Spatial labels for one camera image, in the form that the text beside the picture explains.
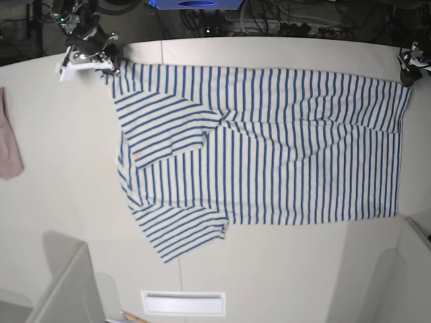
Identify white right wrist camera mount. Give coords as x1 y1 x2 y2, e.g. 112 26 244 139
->
55 46 114 82

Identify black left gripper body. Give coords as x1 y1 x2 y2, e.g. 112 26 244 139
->
398 42 430 67

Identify grey right bin divider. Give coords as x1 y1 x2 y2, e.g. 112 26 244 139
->
323 215 431 323

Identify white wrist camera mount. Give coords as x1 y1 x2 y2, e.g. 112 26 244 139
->
55 46 114 82
399 51 430 71

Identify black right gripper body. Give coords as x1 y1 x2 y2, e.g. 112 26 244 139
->
64 20 118 55

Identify wooden pencil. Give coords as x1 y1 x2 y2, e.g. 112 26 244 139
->
121 311 145 323

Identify blue white striped T-shirt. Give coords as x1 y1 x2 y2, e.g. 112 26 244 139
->
100 60 410 263

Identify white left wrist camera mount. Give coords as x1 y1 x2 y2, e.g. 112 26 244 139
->
399 51 430 71

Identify blue device at top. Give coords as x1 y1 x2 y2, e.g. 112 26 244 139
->
148 0 243 10

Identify pink cloth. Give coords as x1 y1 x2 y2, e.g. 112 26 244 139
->
1 87 24 180

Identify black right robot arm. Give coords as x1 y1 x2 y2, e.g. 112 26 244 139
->
50 1 123 81

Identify grey left bin divider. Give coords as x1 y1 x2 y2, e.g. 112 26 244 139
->
0 229 107 323

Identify grey bin divider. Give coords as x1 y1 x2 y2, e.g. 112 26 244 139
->
0 229 107 323
323 215 431 323

